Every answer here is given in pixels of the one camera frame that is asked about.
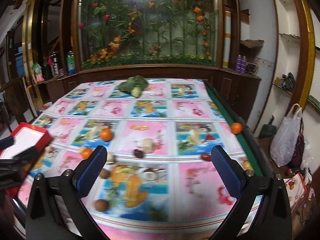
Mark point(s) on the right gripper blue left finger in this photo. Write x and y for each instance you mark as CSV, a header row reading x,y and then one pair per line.
x,y
88,170

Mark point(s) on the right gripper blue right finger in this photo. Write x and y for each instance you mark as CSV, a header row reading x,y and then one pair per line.
x,y
229,171

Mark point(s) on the orange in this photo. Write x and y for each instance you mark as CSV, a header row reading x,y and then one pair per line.
x,y
106,134
236,128
86,153

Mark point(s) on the dark red jujube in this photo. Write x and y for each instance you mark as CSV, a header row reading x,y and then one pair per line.
x,y
138,154
206,157

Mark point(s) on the red white shallow box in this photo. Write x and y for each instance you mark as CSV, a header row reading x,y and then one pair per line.
x,y
28,132

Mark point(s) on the orange at table edge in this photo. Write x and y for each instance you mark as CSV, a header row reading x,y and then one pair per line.
x,y
236,128

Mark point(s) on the white plastic bag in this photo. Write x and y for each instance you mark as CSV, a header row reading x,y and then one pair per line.
x,y
284,142

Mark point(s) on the beige lotus root piece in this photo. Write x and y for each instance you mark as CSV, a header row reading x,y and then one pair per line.
x,y
147,145

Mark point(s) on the colourful patterned tablecloth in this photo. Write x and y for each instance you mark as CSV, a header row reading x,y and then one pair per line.
x,y
158,181

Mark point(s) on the green leafy vegetable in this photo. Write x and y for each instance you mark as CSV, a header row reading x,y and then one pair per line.
x,y
134,86

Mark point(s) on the green spray bottle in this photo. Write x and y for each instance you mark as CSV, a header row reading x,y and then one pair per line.
x,y
70,63

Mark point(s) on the purple bottles pair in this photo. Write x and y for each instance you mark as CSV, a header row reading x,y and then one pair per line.
x,y
241,64

